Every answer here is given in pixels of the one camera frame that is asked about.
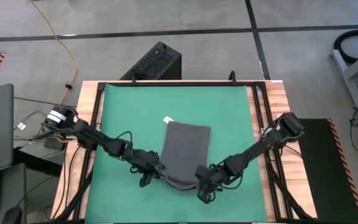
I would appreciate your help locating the green table mat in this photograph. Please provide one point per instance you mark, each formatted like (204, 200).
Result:
(135, 124)

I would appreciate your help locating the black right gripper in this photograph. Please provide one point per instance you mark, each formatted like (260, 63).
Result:
(219, 179)

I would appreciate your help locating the grey woven towel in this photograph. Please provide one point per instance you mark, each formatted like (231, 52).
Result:
(185, 149)

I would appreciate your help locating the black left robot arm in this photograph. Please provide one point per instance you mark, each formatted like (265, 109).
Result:
(98, 139)

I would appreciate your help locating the black power adapter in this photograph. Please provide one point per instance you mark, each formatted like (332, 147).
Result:
(54, 143)

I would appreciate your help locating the grey metal stand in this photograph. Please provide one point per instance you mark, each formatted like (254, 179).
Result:
(346, 77)

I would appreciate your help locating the black computer mouse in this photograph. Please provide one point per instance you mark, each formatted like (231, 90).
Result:
(11, 216)

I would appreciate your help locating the black computer tower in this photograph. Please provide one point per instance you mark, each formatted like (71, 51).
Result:
(154, 62)

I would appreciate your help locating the grey desk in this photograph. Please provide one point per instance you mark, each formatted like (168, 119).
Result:
(14, 186)

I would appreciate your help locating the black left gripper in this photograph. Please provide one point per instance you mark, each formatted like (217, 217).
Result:
(143, 161)

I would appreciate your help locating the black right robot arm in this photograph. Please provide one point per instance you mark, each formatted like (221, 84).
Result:
(259, 146)

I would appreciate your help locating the black metal table frame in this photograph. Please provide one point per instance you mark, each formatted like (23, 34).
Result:
(197, 84)

